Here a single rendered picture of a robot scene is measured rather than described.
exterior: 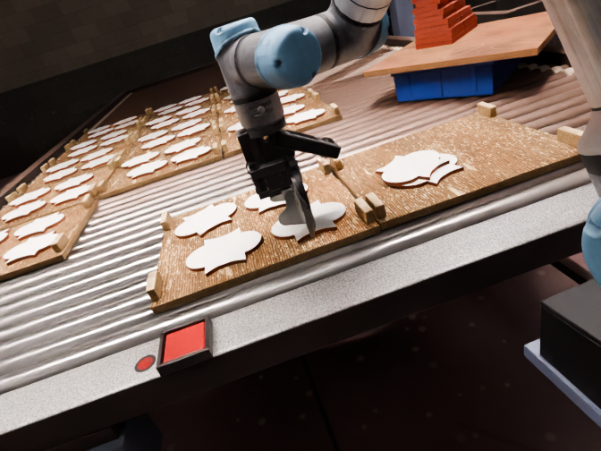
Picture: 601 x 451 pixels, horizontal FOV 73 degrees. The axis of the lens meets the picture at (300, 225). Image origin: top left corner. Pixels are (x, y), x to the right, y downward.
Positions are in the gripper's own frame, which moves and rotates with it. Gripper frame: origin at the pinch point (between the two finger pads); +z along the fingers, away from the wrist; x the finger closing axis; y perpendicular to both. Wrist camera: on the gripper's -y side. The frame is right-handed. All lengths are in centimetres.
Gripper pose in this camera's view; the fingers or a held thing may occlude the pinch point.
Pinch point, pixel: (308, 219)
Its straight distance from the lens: 77.2
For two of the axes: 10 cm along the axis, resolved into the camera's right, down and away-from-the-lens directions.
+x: 2.2, 4.3, -8.8
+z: 2.8, 8.3, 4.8
